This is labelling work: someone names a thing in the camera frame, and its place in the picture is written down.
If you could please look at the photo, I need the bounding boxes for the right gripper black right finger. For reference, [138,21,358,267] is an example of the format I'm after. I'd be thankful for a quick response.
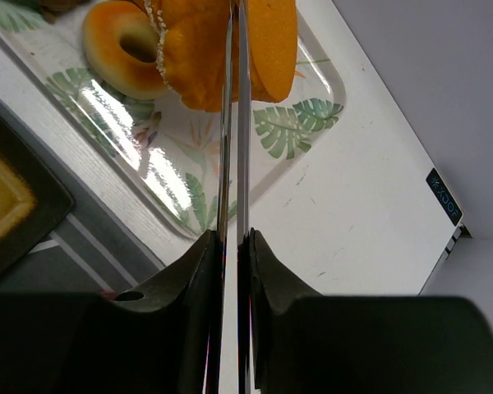
[237,230,493,393]

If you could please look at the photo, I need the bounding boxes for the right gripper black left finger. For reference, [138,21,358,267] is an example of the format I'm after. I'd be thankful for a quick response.
[0,231,222,393]

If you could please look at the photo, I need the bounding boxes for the silver metal tongs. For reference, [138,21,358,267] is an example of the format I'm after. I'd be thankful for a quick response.
[206,1,255,393]

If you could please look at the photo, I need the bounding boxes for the round orange bun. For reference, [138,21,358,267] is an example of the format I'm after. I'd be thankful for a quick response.
[136,0,298,112]

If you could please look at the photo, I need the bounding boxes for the floral leaf-pattern serving tray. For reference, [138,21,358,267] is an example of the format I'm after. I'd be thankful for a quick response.
[0,1,346,238]

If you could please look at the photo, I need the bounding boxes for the black square plate, tan centre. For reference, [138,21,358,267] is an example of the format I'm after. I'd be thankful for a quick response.
[0,116,75,276]

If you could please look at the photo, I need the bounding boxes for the right blue corner label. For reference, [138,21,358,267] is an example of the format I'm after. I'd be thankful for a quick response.
[426,167,463,227]

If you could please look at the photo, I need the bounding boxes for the dark brown croissant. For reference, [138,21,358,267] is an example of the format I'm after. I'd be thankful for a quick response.
[38,0,85,14]

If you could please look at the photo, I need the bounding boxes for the orange ring bagel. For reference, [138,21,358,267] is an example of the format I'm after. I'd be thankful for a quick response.
[82,1,167,100]

